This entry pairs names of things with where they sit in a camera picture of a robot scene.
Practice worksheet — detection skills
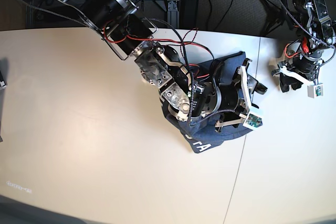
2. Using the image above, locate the black tripod stand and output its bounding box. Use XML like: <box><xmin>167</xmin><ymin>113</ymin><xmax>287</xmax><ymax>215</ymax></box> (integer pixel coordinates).
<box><xmin>259</xmin><ymin>0</ymin><xmax>295</xmax><ymax>37</ymax></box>

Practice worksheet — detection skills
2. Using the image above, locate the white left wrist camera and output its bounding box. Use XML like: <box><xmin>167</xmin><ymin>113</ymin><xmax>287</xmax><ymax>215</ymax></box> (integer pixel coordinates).
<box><xmin>307</xmin><ymin>83</ymin><xmax>323</xmax><ymax>99</ymax></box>

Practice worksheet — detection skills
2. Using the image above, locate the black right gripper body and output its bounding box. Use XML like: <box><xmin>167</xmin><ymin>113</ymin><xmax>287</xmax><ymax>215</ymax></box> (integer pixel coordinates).
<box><xmin>207</xmin><ymin>79</ymin><xmax>252</xmax><ymax>124</ymax></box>

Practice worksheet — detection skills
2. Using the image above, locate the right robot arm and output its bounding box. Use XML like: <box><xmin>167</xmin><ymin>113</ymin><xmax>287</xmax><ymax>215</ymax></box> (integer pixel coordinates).
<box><xmin>79</xmin><ymin>0</ymin><xmax>267</xmax><ymax>130</ymax></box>

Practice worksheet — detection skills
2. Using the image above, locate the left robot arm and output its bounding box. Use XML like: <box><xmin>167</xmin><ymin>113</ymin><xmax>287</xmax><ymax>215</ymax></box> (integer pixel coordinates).
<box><xmin>272</xmin><ymin>0</ymin><xmax>335</xmax><ymax>98</ymax></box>

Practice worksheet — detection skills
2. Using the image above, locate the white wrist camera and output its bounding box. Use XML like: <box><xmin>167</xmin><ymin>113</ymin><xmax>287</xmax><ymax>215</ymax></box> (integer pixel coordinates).
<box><xmin>243</xmin><ymin>112</ymin><xmax>263</xmax><ymax>130</ymax></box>
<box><xmin>307</xmin><ymin>83</ymin><xmax>323</xmax><ymax>99</ymax></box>

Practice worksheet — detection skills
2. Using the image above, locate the black power adapter brick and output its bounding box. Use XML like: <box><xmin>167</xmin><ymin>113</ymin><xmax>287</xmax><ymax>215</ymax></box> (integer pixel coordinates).
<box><xmin>180</xmin><ymin>0</ymin><xmax>198</xmax><ymax>29</ymax></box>

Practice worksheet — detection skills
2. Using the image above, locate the aluminium table leg profile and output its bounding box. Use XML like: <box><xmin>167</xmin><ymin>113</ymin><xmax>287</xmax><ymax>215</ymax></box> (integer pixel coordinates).
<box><xmin>153</xmin><ymin>0</ymin><xmax>180</xmax><ymax>29</ymax></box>

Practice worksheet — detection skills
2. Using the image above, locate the blue grey T-shirt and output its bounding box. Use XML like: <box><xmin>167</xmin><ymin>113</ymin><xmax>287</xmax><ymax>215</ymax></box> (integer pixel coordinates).
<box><xmin>160</xmin><ymin>51</ymin><xmax>251</xmax><ymax>153</ymax></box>

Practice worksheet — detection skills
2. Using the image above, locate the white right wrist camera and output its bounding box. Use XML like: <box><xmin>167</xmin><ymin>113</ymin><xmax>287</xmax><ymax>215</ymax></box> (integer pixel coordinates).
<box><xmin>243</xmin><ymin>112</ymin><xmax>263</xmax><ymax>130</ymax></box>

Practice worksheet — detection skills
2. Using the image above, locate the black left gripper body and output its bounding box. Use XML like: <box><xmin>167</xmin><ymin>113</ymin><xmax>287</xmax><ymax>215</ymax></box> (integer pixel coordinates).
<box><xmin>285</xmin><ymin>50</ymin><xmax>323</xmax><ymax>81</ymax></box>

